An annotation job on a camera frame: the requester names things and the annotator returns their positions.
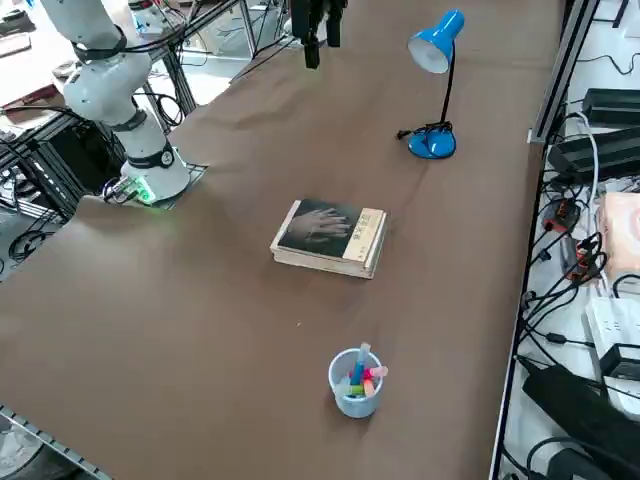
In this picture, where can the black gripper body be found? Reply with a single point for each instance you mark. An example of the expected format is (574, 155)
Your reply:
(307, 17)

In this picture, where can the dark cover book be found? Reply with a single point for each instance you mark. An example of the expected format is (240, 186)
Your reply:
(320, 227)

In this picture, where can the blue desk lamp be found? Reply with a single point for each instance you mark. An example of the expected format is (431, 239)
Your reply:
(432, 142)

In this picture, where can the large black box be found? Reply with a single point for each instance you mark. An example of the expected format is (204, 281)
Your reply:
(595, 155)

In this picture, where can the red and black plug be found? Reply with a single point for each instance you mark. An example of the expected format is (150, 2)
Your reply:
(562, 212)

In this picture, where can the light blue marker pen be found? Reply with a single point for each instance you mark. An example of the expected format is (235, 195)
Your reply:
(364, 355)

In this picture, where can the pink marker pen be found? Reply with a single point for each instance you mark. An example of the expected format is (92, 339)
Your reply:
(380, 371)

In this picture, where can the red and black clip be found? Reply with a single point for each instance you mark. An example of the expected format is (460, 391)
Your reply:
(585, 255)

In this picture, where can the green marker pen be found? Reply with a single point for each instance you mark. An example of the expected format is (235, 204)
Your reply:
(356, 390)

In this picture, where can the pale tissue packet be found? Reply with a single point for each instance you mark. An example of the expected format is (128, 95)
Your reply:
(622, 235)

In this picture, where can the translucent plastic pen cup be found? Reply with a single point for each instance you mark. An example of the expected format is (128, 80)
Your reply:
(355, 405)

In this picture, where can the white power strip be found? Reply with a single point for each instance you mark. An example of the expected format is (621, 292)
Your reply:
(607, 325)

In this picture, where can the long black power strip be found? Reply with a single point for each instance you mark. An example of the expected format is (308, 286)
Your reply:
(570, 400)

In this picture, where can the small black adapter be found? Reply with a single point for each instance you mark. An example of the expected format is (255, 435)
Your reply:
(622, 360)

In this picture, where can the aluminium frame rack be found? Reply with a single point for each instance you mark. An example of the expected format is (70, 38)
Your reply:
(180, 75)

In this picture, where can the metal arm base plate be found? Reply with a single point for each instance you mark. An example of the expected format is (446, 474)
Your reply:
(197, 172)

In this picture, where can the aluminium frame rail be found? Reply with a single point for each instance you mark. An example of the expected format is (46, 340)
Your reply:
(560, 65)

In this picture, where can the grey table edge rail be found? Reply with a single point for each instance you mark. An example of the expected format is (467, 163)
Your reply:
(45, 440)

